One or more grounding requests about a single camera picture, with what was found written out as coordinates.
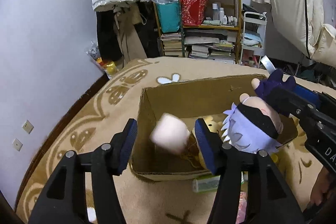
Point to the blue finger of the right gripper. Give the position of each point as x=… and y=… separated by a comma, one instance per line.
x=287, y=103
x=311, y=96

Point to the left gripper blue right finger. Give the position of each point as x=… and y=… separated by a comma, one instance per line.
x=269, y=198

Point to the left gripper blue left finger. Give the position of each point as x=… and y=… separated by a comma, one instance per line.
x=63, y=199

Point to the pink packaged doll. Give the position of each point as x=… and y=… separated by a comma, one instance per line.
x=242, y=208

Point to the purple-haired blindfolded plush doll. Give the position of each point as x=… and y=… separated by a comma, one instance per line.
x=253, y=124

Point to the green tissue pack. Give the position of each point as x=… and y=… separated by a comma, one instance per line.
x=206, y=184

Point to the yellow dog plush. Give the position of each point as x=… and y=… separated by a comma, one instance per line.
x=203, y=152

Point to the pink swirl roll plush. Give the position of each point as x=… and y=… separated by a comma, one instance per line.
x=171, y=134

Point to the person's right hand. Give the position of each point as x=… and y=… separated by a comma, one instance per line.
x=322, y=188

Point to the open cardboard box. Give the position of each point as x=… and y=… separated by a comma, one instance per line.
x=188, y=101

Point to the white rolling cart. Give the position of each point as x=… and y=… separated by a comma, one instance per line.
x=253, y=38

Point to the right pile of books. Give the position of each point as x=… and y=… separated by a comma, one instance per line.
x=211, y=43

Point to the white cosmetic bottles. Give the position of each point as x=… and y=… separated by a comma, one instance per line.
x=220, y=18

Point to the wooden bookshelf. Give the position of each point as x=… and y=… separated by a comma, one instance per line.
x=231, y=7

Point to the left stack of books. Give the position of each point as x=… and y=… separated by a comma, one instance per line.
x=172, y=44

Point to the red gift bag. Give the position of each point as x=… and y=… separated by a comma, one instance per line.
x=193, y=12

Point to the plastic bag of toys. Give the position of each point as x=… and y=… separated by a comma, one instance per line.
x=106, y=66

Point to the teal paper bag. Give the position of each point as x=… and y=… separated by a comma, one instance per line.
x=168, y=13

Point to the black hanging coat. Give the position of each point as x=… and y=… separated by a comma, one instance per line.
x=106, y=36

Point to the beige trench coat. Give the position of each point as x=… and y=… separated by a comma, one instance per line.
x=127, y=37

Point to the lower wall socket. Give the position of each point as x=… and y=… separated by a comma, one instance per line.
x=17, y=144

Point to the wall socket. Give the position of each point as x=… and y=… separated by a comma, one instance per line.
x=17, y=144
x=28, y=126

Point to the upper wall socket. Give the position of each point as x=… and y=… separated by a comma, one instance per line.
x=28, y=126

